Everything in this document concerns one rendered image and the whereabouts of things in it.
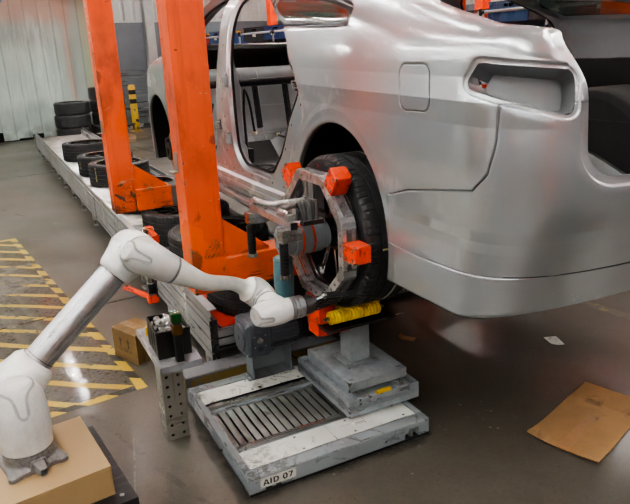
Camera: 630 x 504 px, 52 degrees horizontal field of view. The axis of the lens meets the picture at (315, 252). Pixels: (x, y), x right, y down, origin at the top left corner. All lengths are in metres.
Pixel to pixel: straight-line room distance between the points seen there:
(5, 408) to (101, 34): 3.13
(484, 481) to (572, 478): 0.33
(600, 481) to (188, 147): 2.14
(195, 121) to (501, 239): 1.49
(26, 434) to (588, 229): 1.78
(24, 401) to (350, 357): 1.44
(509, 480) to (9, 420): 1.78
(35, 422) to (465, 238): 1.43
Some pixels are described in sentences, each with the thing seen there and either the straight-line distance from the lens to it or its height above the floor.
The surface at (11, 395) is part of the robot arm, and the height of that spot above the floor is 0.66.
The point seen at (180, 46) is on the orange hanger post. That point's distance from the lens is 2.87.
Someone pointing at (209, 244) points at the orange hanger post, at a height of 0.76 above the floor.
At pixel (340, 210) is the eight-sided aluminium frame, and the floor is 1.00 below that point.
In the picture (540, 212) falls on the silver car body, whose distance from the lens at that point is 1.97.
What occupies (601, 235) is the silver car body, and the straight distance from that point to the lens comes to 2.11.
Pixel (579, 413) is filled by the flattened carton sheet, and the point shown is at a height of 0.01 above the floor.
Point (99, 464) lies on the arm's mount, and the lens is 2.19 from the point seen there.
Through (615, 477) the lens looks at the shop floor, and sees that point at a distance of 2.82.
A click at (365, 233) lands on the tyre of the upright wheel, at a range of 2.47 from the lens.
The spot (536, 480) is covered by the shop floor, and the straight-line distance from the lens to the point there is 2.72.
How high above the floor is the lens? 1.60
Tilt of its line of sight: 17 degrees down
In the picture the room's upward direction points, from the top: 2 degrees counter-clockwise
